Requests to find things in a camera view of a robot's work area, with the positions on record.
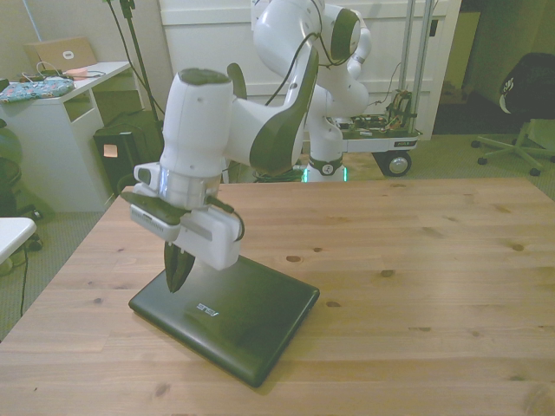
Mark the black tripod stand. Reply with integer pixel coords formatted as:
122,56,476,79
102,0,168,183

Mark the black computer tower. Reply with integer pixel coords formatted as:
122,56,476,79
92,128,143,197

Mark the white desk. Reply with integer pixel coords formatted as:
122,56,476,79
0,60,143,213

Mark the cardboard box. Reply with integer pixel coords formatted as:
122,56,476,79
23,36,98,73

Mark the white wheeled robot cart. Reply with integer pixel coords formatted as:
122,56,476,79
332,86,424,179

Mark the aluminium mast frame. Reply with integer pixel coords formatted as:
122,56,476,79
398,0,436,131

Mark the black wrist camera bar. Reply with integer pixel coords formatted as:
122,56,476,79
120,189,189,226

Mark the white rounded table edge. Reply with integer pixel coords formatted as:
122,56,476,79
0,216,38,265

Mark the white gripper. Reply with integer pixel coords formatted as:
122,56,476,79
129,202,243,296

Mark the black ASUS laptop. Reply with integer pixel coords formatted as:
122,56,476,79
127,253,322,389

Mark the black jacket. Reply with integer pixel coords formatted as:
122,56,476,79
497,52,555,127

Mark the patterned teal pouch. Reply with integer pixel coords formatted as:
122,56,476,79
0,75,75,105

